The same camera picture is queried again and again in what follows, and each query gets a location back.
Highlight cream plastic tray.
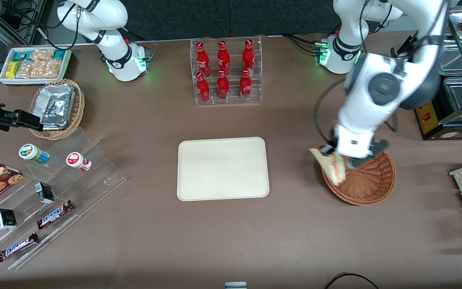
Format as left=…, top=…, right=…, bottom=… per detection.
left=177, top=137, right=270, bottom=201

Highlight red lid snack cup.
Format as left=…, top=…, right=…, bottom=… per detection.
left=66, top=152, right=92, bottom=172

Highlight brown round wicker basket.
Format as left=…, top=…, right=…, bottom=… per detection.
left=321, top=144, right=396, bottom=206

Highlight black looped floor cable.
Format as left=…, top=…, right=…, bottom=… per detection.
left=324, top=273, right=380, bottom=289

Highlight triangular sandwich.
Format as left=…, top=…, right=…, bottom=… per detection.
left=309, top=148, right=346, bottom=186

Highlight brown Snickers bar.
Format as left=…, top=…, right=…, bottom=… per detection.
left=0, top=232, right=40, bottom=262
left=36, top=200, right=74, bottom=230

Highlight silver foil pouch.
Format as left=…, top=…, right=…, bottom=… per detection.
left=40, top=100, right=74, bottom=130
left=40, top=84, right=75, bottom=106

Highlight black food warmer cabinet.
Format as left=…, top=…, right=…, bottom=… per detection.
left=390, top=0, right=462, bottom=140

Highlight green lid snack cup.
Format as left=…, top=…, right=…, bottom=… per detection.
left=19, top=144, right=50, bottom=165

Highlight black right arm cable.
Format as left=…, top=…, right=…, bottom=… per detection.
left=0, top=0, right=95, bottom=51

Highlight light wicker basket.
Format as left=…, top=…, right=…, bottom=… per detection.
left=28, top=79, right=85, bottom=140

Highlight white rectangular snack bin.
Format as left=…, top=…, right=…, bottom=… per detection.
left=0, top=47, right=72, bottom=85

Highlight clear acrylic bottle rack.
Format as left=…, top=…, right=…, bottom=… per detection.
left=190, top=36, right=263, bottom=106

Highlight small black carton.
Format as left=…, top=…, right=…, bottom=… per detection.
left=0, top=209, right=17, bottom=230
left=35, top=182, right=55, bottom=204

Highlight black equipment rack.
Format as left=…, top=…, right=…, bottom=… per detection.
left=0, top=0, right=49, bottom=45

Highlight red cola bottle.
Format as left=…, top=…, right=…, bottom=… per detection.
left=217, top=41, right=231, bottom=77
left=217, top=70, right=230, bottom=100
left=239, top=69, right=253, bottom=100
left=242, top=39, right=255, bottom=75
left=196, top=72, right=211, bottom=103
left=196, top=42, right=211, bottom=77

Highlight clear acrylic stepped shelf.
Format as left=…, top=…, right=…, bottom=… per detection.
left=0, top=128, right=127, bottom=270

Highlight clear bag of crackers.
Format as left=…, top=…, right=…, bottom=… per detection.
left=30, top=49, right=55, bottom=62
left=30, top=59, right=62, bottom=79
left=16, top=61, right=35, bottom=79

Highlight black left base cables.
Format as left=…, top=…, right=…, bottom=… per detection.
left=283, top=34, right=322, bottom=55

